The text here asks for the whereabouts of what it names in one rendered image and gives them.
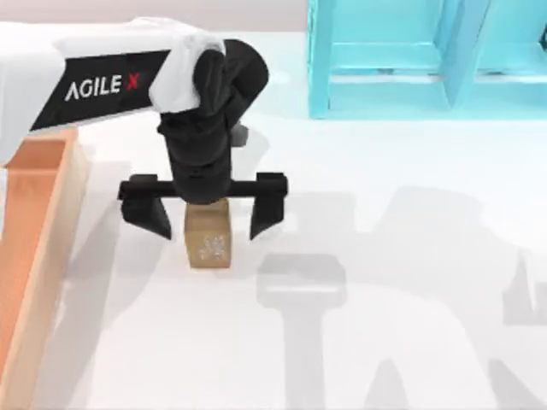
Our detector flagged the grey rounded box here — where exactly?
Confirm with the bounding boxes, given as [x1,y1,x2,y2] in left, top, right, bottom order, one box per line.
[232,123,250,148]

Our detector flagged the shallow salmon box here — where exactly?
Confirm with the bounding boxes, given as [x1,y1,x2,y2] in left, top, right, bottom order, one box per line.
[0,126,91,410]

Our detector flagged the light blue rack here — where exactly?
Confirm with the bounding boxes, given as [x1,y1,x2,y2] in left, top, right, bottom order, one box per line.
[305,0,547,120]

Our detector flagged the small brown box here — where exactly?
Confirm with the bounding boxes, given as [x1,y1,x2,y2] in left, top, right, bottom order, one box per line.
[183,199,235,272]

